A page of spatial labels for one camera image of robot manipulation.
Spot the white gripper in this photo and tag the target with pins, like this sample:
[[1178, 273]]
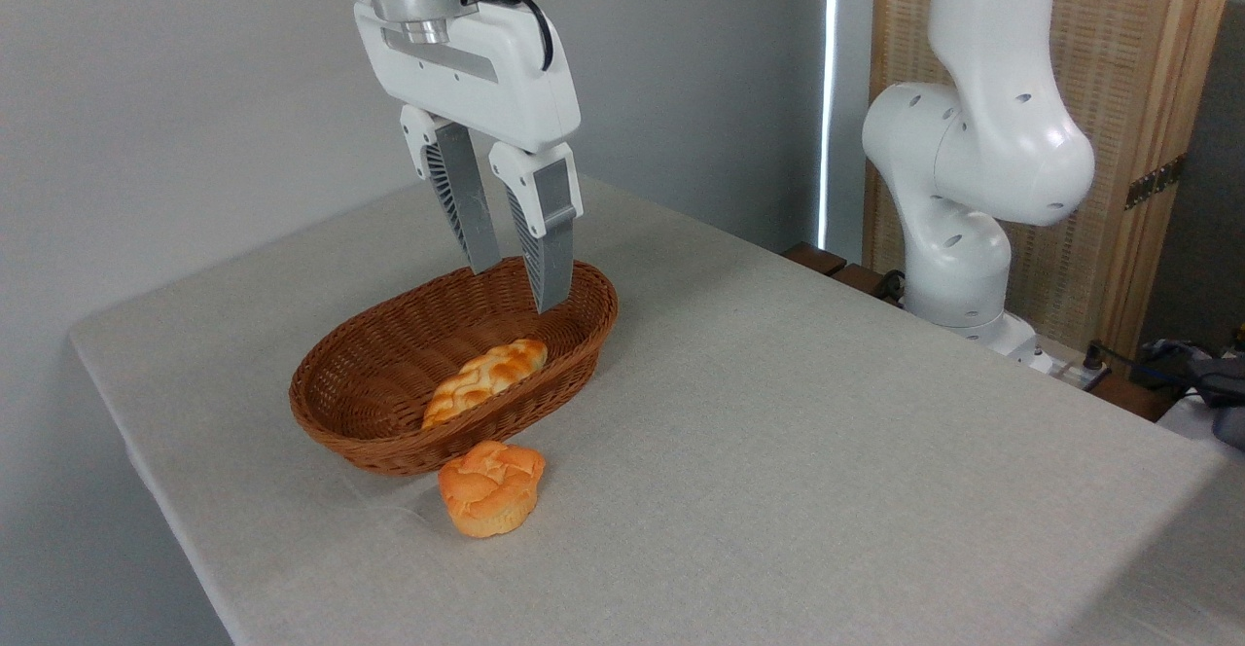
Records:
[[486, 72]]

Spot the round orange bread bun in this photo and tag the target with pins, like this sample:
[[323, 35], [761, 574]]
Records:
[[491, 490]]

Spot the long braided bread loaf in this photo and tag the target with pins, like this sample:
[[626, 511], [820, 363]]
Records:
[[481, 378]]

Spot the brown oval wicker basket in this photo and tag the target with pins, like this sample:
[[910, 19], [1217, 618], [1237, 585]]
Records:
[[370, 403]]

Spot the grey linen tablecloth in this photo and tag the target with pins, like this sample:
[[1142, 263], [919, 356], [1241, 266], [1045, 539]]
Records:
[[778, 481]]

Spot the white power strip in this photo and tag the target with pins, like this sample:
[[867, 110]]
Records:
[[1070, 374]]

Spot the brass screen hinge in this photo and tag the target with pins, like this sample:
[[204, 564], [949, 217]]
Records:
[[1153, 182]]

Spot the dark grey cloth bundle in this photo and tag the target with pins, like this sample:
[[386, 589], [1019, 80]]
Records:
[[1216, 383]]

